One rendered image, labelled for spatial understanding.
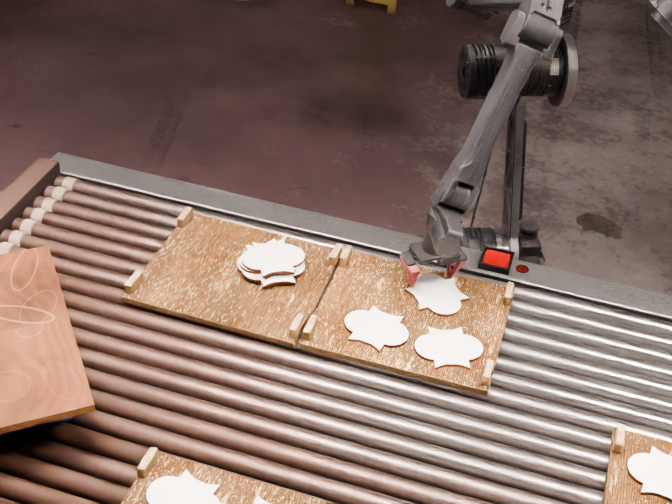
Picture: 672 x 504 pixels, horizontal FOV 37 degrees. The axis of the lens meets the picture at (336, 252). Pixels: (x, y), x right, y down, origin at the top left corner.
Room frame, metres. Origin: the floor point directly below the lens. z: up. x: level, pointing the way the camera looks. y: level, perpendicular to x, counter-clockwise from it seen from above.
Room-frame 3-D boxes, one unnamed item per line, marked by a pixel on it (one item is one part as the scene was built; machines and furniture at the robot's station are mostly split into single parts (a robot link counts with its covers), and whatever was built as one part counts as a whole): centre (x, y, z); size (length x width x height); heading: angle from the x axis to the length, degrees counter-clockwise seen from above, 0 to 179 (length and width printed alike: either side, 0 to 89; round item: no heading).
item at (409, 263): (1.77, -0.19, 0.99); 0.07 x 0.07 x 0.09; 24
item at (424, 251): (1.79, -0.22, 1.06); 0.10 x 0.07 x 0.07; 114
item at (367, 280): (1.68, -0.18, 0.93); 0.41 x 0.35 x 0.02; 75
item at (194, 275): (1.79, 0.22, 0.93); 0.41 x 0.35 x 0.02; 74
